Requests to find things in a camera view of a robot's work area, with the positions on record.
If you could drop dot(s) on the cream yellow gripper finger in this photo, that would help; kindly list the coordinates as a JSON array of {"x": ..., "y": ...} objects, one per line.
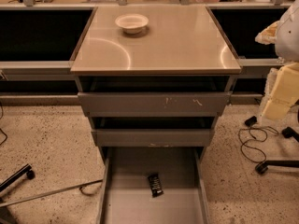
[{"x": 281, "y": 91}]

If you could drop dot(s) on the grey top drawer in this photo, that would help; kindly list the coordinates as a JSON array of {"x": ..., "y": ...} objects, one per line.
[{"x": 153, "y": 104}]

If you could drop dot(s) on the black power adapter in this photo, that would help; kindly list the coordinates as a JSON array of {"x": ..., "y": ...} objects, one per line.
[{"x": 251, "y": 121}]

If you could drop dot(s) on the black chair leg left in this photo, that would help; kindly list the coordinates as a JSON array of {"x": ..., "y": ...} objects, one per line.
[{"x": 25, "y": 170}]

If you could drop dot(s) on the white paper bowl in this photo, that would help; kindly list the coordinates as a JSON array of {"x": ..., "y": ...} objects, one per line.
[{"x": 132, "y": 23}]

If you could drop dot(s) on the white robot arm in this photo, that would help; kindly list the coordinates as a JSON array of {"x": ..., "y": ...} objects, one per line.
[{"x": 284, "y": 34}]

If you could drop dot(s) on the black chair leg right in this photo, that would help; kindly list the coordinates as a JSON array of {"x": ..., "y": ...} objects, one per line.
[{"x": 262, "y": 167}]

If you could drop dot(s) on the black caster foot right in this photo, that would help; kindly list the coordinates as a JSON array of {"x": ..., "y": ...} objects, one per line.
[{"x": 290, "y": 132}]

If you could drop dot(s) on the grey open bottom drawer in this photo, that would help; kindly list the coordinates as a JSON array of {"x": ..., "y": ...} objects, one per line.
[{"x": 125, "y": 196}]

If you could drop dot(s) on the grey middle drawer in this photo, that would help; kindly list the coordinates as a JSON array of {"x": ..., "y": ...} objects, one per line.
[{"x": 152, "y": 138}]

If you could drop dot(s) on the grey metal floor rail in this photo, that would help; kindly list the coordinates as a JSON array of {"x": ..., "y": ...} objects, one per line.
[{"x": 49, "y": 193}]

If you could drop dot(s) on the black chair leg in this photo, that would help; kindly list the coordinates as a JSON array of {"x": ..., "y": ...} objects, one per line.
[
  {"x": 262, "y": 167},
  {"x": 25, "y": 170}
]

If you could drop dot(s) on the grey drawer cabinet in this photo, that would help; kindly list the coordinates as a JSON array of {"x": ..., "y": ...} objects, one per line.
[{"x": 180, "y": 50}]

